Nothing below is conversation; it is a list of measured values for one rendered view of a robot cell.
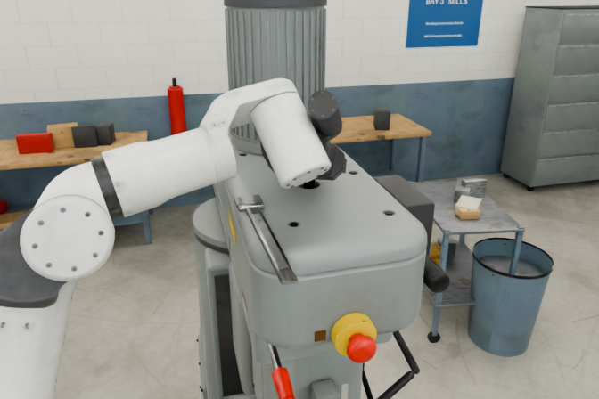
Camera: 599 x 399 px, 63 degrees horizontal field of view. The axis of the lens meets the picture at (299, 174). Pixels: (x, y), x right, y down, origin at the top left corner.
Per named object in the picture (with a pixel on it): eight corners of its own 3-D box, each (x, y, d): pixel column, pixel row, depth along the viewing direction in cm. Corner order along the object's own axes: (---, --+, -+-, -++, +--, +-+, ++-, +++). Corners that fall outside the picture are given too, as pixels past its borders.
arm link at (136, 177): (186, 128, 59) (14, 178, 52) (204, 122, 50) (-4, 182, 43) (213, 209, 61) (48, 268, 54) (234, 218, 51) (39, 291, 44)
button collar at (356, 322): (375, 353, 67) (378, 317, 65) (334, 361, 65) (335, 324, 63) (370, 344, 69) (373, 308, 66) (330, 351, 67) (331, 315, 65)
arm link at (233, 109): (312, 156, 62) (213, 191, 57) (284, 96, 64) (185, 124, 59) (328, 136, 56) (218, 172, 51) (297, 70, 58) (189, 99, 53)
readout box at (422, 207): (431, 278, 122) (440, 202, 115) (398, 282, 120) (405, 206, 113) (397, 240, 141) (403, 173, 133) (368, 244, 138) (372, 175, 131)
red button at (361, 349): (378, 364, 63) (380, 339, 62) (349, 370, 63) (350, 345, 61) (368, 347, 66) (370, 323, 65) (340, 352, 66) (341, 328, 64)
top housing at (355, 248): (434, 331, 71) (447, 235, 65) (258, 364, 65) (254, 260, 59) (333, 202, 113) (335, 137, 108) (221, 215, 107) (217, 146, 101)
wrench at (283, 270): (307, 281, 55) (307, 275, 55) (273, 288, 54) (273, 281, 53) (258, 198, 76) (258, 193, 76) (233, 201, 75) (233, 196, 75)
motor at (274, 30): (336, 151, 98) (341, -19, 86) (238, 160, 93) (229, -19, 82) (309, 126, 116) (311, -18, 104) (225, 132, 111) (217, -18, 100)
